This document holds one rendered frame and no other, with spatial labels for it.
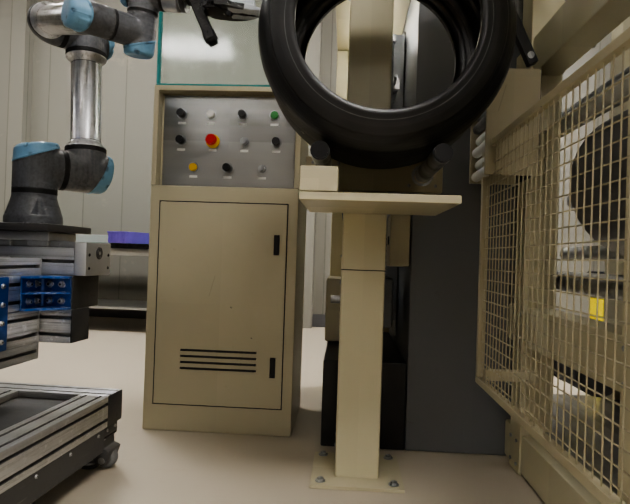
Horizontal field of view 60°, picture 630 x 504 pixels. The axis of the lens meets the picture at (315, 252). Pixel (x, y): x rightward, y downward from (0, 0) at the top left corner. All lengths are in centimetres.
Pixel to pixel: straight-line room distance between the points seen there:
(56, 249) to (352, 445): 100
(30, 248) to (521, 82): 141
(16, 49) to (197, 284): 465
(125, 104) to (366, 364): 460
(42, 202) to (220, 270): 67
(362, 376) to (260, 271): 59
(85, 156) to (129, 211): 392
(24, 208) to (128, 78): 432
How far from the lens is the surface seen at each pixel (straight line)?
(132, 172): 567
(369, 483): 171
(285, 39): 131
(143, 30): 151
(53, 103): 619
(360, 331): 163
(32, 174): 168
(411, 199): 126
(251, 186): 207
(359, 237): 162
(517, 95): 168
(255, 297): 200
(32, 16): 178
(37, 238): 164
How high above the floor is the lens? 66
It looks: level
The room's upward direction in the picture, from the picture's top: 2 degrees clockwise
